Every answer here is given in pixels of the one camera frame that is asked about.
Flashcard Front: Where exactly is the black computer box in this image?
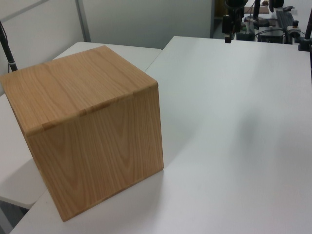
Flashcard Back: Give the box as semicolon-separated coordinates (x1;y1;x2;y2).
257;26;286;44

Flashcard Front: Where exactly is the grey partition frame post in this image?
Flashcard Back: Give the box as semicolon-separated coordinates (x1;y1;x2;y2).
75;0;93;42

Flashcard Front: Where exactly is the wooden drawer cabinet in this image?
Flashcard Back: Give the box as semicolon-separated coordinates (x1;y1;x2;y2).
0;45;164;223

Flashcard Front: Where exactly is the brown cardboard pad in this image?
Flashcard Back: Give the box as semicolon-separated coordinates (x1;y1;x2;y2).
244;5;269;14

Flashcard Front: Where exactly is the grey knobbed camera mount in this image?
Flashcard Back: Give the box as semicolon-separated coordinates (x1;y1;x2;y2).
286;20;306;38

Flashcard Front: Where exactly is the black keyboard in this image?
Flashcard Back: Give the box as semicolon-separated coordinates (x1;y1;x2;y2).
276;10;297;29

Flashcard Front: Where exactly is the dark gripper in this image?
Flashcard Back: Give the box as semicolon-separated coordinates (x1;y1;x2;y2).
222;0;245;44

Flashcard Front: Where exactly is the black camera pole with tie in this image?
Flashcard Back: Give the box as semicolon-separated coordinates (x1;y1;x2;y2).
0;20;18;73

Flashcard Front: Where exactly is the black monitor stand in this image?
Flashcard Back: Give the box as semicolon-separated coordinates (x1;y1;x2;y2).
243;0;270;27

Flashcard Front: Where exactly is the black clamped camera pole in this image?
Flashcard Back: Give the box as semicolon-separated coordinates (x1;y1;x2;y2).
297;11;312;52

